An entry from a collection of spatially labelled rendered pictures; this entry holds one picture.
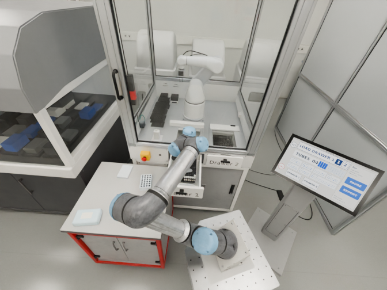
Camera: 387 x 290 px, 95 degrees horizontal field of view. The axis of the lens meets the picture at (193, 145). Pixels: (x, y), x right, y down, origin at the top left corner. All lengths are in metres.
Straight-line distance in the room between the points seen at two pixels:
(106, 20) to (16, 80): 0.52
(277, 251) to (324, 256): 0.48
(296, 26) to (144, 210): 1.06
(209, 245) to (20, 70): 1.22
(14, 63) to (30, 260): 1.73
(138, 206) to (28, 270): 1.77
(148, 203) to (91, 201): 0.85
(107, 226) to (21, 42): 1.07
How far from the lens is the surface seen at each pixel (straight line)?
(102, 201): 1.45
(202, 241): 0.96
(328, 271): 2.41
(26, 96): 1.25
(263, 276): 1.26
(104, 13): 1.14
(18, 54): 1.24
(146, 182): 1.43
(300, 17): 1.13
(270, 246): 2.17
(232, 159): 1.46
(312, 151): 1.42
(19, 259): 2.46
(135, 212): 0.69
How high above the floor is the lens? 1.91
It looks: 41 degrees down
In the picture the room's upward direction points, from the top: 4 degrees clockwise
